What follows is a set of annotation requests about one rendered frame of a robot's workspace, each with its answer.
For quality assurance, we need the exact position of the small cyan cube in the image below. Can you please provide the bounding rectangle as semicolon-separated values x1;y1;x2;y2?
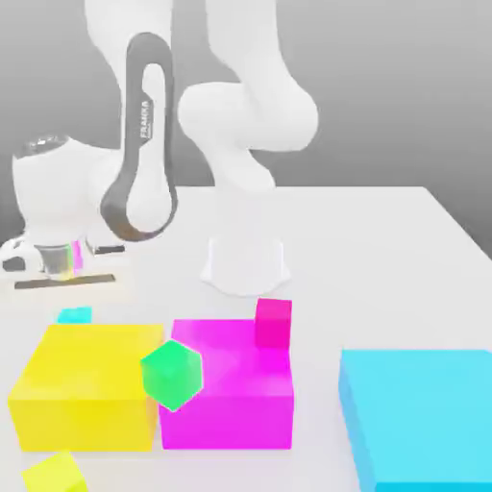
56;306;93;325

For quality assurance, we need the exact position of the small yellow cube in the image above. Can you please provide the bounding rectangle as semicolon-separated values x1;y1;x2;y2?
20;450;89;492

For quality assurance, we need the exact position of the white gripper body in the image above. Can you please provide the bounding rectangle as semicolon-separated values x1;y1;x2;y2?
13;271;117;305

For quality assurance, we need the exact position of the large yellow box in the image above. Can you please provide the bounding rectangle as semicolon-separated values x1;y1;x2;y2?
7;323;166;454

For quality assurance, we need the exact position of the large cyan box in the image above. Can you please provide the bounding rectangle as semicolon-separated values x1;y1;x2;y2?
337;348;492;492

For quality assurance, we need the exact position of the large magenta box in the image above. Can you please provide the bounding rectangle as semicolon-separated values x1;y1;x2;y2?
158;318;296;451

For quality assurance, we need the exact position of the small green cube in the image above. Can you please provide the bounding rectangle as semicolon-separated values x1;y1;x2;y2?
139;338;204;413

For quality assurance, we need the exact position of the small red cube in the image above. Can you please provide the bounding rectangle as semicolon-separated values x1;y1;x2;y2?
254;297;293;349

